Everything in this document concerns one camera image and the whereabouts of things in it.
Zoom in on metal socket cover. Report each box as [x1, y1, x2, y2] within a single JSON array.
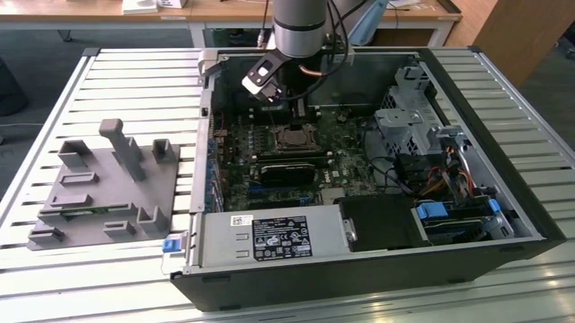
[[268, 106, 315, 131]]

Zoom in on silver CPU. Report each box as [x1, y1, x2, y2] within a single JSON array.
[[280, 129, 311, 145]]

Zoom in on black CPU socket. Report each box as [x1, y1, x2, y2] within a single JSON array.
[[271, 124, 317, 151]]

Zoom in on black RAM slot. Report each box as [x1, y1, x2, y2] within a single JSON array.
[[251, 104, 323, 126]]

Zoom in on black RAM stick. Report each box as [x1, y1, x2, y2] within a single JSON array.
[[255, 151, 328, 166]]

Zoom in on small black graphics card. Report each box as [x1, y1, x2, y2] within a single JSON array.
[[257, 163, 317, 189]]

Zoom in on silver drive cage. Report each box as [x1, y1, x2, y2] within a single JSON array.
[[372, 65, 449, 155]]

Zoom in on green motherboard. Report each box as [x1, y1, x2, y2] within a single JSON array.
[[208, 107, 383, 213]]

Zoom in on small silver heat sink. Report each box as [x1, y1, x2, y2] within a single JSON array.
[[321, 188, 345, 205]]

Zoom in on wooden desk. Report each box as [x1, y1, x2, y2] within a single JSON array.
[[0, 0, 201, 43], [188, 0, 463, 48]]

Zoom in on blue disk carrier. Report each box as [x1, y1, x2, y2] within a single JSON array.
[[415, 201, 449, 221]]

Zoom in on silver power supply unit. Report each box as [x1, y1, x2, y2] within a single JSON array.
[[182, 205, 356, 270]]

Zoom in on wooden cabinet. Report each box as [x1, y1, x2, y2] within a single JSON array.
[[444, 0, 575, 88]]

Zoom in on grey parts rack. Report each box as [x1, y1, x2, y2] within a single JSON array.
[[26, 118, 182, 252]]

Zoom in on green RAM stick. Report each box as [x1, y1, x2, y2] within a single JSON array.
[[61, 204, 129, 216]]

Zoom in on black PC case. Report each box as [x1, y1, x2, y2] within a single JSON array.
[[168, 46, 567, 312]]

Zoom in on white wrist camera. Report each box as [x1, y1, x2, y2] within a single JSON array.
[[240, 50, 288, 102]]

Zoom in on yellow orange wire bundle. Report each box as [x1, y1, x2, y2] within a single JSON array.
[[421, 144, 475, 198]]

